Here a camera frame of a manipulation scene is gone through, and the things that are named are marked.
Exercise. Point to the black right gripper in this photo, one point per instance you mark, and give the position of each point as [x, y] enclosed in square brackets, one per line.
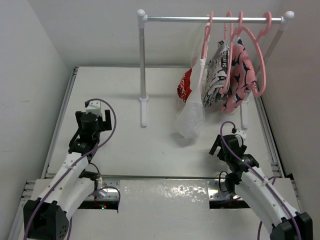
[216, 143]

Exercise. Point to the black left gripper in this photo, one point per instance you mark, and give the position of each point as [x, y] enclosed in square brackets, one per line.
[104, 125]

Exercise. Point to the white t shirt red print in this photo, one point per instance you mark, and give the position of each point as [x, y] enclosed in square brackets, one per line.
[190, 116]

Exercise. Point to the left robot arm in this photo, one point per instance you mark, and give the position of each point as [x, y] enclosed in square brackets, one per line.
[49, 216]

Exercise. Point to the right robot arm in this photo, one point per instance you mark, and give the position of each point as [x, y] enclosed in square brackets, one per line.
[247, 180]

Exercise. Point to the newspaper print shirt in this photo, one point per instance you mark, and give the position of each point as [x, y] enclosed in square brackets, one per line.
[217, 75]

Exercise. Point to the pink patterned shirt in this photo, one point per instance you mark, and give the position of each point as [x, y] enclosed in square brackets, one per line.
[242, 77]

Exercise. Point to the empty pink hanger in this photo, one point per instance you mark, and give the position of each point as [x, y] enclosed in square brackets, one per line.
[255, 40]

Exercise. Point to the white clothes rack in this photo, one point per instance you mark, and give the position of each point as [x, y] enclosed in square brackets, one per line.
[142, 19]

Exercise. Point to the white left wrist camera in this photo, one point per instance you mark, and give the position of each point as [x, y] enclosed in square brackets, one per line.
[93, 110]

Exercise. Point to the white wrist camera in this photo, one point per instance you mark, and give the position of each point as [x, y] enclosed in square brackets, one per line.
[93, 110]
[240, 135]

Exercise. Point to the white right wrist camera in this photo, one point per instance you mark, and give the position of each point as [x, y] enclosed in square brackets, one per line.
[240, 135]

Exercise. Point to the metal base plate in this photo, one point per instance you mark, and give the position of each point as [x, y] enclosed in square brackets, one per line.
[109, 193]

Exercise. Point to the aluminium table edge rail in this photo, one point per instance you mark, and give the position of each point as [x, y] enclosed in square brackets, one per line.
[28, 186]

